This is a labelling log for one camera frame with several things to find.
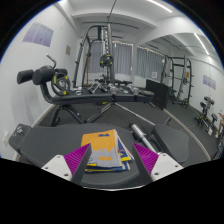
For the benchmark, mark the long ceiling light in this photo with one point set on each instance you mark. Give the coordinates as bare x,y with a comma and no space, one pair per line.
201,43
160,6

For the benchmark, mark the wide grey curtain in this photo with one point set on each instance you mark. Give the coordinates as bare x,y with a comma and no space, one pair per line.
123,58

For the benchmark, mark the metal carabiner clip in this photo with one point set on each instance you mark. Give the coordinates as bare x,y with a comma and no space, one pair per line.
19,130

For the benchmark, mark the black power rack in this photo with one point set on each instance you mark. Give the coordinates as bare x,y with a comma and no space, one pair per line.
185,80

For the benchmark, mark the small black yellow weight plate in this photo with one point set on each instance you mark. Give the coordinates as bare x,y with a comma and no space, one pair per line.
106,61

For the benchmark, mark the grey smith machine frame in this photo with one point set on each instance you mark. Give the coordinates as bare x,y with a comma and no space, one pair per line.
110,43

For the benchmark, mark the chrome barbell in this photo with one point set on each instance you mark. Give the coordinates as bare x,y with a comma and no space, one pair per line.
141,135

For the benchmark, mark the group of dumbbells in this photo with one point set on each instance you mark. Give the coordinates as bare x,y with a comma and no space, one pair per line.
133,89

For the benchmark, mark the black padded workout bench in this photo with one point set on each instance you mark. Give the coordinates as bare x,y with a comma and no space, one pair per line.
50,140

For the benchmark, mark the white wall socket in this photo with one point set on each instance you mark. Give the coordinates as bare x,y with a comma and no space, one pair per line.
5,139

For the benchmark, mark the narrow grey curtain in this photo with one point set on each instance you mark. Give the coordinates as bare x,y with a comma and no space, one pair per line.
148,61

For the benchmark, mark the black bench with leg rollers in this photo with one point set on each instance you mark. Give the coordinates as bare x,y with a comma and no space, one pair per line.
96,97

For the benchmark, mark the orange yellow printed towel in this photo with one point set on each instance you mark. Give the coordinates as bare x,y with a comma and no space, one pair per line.
103,150

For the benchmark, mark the small brown wall plaque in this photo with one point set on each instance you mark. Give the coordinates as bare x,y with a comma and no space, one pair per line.
68,50

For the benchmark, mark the small purple wall poster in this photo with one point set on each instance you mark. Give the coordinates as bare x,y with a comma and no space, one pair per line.
209,81

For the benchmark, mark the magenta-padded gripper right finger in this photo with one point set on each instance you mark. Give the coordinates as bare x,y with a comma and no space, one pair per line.
163,165

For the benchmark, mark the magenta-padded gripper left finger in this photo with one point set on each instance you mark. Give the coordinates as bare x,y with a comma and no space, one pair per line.
60,166

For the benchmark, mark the small black bench pad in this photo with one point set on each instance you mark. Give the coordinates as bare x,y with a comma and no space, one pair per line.
171,141

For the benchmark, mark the black plyo box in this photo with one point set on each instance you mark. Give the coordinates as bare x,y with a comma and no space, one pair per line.
158,91

